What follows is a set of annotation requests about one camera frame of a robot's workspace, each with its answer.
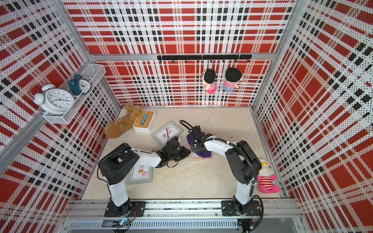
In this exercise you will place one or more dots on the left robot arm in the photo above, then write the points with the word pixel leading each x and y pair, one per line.
pixel 116 165

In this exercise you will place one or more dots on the black hook rail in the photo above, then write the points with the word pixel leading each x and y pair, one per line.
pixel 174 58

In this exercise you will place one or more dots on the aluminium front rail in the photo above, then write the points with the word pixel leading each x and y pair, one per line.
pixel 184 208

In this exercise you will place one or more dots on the doll pink striped shirt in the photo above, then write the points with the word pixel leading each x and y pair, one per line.
pixel 208 78

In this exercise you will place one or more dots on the brown plush toy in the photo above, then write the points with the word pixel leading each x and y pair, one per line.
pixel 116 128

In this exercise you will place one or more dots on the white alarm clock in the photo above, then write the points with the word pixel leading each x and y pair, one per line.
pixel 53 100

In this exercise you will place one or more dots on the purple microfiber cloth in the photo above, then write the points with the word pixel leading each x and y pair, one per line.
pixel 190 141

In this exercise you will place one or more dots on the pink object behind right arm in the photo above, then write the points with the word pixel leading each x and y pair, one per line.
pixel 266 178

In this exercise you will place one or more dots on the green frame near arm base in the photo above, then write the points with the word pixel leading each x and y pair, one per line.
pixel 140 174

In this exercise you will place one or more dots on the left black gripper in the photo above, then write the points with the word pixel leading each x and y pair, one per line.
pixel 183 149

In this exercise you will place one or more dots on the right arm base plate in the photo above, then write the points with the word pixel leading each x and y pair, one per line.
pixel 235 208

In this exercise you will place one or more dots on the pink picture frame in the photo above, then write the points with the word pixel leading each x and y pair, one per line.
pixel 199 155

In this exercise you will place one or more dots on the white box wooden lid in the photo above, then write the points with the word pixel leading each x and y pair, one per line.
pixel 147 128

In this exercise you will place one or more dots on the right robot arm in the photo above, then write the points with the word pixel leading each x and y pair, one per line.
pixel 243 163

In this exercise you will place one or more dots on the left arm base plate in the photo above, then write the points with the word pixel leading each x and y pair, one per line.
pixel 129 209

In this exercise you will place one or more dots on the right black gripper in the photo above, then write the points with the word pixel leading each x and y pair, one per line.
pixel 194 148

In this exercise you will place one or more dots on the green frame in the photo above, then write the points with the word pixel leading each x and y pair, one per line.
pixel 166 133

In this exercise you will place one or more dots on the doll blue pants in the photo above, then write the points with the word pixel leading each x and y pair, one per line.
pixel 232 77

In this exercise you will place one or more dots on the blue object on box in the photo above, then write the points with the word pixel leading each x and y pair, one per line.
pixel 143 121

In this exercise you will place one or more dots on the teal alarm clock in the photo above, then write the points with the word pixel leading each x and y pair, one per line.
pixel 78 85

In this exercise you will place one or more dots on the green circuit board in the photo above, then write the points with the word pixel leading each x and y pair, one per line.
pixel 121 223

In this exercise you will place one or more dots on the white wire shelf basket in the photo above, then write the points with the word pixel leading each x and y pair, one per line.
pixel 91 72

